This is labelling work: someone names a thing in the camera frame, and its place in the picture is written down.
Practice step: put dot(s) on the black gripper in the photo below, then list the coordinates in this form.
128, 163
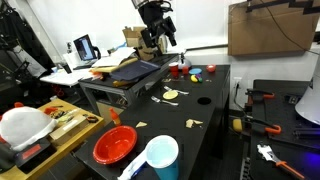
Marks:
153, 20

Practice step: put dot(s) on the silver metal fork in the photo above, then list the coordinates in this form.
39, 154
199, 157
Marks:
165, 101
176, 90

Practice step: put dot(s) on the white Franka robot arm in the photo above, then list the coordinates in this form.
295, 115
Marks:
310, 106

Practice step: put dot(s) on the small blue plate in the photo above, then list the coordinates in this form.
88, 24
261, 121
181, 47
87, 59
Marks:
195, 71

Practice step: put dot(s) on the small yellow plate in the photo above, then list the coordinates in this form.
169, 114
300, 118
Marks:
170, 95

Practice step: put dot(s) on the taped cardboard shipping box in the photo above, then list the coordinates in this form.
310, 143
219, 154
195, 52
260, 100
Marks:
150, 53

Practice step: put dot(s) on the open cardboard box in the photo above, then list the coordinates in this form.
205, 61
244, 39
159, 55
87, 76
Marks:
133, 36

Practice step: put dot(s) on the red plastic cup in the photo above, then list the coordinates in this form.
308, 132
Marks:
173, 69

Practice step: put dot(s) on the grey metal kettle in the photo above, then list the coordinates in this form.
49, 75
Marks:
186, 64

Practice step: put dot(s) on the dark blue bin lid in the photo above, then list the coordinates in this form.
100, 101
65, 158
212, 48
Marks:
135, 70

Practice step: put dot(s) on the small silver object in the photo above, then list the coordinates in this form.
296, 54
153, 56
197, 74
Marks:
166, 80

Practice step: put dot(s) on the white paper stack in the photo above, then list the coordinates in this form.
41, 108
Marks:
113, 56

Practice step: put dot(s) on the yellow toy banana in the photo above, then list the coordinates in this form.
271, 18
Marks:
193, 78

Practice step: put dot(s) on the purple toy eggplant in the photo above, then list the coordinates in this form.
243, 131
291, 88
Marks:
199, 79

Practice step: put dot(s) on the orange mug with white ball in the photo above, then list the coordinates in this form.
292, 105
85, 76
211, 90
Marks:
211, 68

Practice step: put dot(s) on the yellow foam board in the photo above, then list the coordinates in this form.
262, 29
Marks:
106, 69

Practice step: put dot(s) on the small tan crumbs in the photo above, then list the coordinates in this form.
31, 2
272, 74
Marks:
208, 80

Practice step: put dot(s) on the open laptop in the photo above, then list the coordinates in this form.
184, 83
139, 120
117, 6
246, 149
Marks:
85, 48

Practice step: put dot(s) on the tan paper scrap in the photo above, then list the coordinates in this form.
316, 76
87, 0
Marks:
141, 124
189, 123

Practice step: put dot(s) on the small orange bottle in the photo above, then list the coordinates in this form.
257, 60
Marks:
115, 118

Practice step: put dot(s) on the white desk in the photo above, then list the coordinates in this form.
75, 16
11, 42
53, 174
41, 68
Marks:
66, 77

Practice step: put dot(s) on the black tape roll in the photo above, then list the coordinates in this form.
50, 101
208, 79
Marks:
92, 119

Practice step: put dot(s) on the red plastic bowl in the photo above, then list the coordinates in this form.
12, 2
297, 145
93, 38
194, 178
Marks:
115, 145

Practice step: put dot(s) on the yellow sponge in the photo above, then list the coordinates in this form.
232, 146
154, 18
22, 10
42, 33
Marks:
237, 125

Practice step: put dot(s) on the blue plastic cup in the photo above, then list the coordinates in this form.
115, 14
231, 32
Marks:
163, 156

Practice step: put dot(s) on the flat cardboard box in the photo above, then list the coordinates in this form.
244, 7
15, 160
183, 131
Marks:
68, 130

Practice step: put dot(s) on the black hanging jacket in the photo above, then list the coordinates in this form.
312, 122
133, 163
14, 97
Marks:
26, 33

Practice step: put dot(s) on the white blue wrapper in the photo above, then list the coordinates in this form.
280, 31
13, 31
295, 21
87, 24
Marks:
131, 168

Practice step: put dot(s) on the wooden side table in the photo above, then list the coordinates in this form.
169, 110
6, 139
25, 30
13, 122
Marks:
71, 146

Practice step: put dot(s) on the black bar clamp orange grip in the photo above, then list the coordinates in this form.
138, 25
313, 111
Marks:
275, 130

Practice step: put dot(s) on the white cloth bundle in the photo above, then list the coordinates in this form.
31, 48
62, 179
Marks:
25, 126

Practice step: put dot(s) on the black scale red label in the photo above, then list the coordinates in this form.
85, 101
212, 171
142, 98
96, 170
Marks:
31, 153

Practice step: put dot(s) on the grey metal frame table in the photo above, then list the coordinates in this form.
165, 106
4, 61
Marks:
129, 96

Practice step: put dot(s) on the white wall outlet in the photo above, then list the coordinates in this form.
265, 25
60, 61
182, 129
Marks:
237, 81

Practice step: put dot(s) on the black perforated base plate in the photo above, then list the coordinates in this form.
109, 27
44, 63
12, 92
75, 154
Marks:
276, 110

